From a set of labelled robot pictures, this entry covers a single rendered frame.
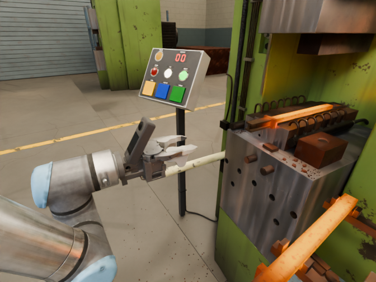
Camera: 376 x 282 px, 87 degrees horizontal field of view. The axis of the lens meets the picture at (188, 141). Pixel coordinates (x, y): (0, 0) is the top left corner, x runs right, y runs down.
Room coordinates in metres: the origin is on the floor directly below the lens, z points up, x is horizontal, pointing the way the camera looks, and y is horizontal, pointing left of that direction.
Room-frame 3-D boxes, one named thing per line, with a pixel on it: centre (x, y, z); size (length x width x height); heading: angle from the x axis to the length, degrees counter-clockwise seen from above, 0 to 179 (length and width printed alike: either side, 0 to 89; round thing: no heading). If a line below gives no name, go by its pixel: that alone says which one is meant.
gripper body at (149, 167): (0.43, 0.12, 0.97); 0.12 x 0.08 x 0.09; 118
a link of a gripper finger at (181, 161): (0.45, 0.02, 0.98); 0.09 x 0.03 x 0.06; 103
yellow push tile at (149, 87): (1.09, 0.21, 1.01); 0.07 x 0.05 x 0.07; 53
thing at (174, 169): (0.94, -0.04, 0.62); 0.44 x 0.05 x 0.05; 118
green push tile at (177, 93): (0.97, 0.05, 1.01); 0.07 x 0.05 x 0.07; 53
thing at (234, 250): (0.73, -0.50, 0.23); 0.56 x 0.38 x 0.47; 118
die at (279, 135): (0.77, -0.47, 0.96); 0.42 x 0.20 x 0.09; 118
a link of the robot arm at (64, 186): (0.35, 0.27, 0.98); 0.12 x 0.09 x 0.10; 118
